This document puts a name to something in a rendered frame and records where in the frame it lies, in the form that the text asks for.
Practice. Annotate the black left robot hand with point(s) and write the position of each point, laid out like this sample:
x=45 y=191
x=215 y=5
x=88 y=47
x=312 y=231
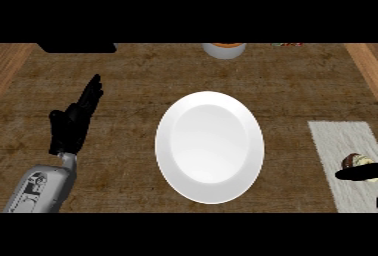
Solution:
x=73 y=126

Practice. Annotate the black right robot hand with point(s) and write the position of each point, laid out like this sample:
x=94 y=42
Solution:
x=360 y=173

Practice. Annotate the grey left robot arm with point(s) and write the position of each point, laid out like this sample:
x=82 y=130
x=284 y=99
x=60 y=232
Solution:
x=44 y=186

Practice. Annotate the brown cream cupcake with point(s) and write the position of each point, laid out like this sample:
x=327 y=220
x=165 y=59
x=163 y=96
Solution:
x=355 y=160

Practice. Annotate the white woven placemat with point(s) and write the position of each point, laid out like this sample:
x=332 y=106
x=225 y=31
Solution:
x=351 y=140

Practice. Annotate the white oval plate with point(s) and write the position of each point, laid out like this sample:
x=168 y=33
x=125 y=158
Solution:
x=211 y=146

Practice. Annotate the black appliance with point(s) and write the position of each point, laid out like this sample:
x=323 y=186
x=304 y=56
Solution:
x=78 y=47

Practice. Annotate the white cup with orange top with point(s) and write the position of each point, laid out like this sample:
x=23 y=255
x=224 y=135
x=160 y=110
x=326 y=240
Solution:
x=225 y=50

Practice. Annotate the colourful small object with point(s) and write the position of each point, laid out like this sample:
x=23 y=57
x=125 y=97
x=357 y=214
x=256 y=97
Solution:
x=287 y=44

